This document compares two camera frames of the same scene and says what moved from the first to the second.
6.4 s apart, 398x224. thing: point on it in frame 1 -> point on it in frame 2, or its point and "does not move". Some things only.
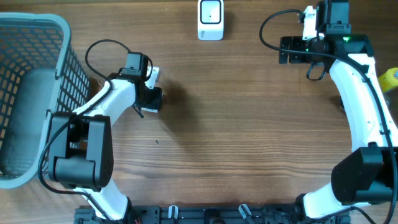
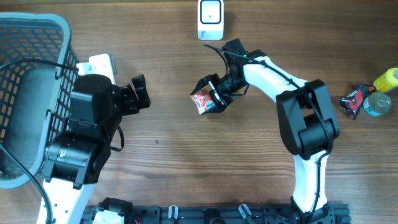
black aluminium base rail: x=210 y=214 does not move
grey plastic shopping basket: x=41 y=74 does not move
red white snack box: x=149 y=109 -> x=203 y=100
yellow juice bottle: x=388 y=79 does not move
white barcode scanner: x=210 y=20 does not move
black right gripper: x=294 y=43 -> x=222 y=102
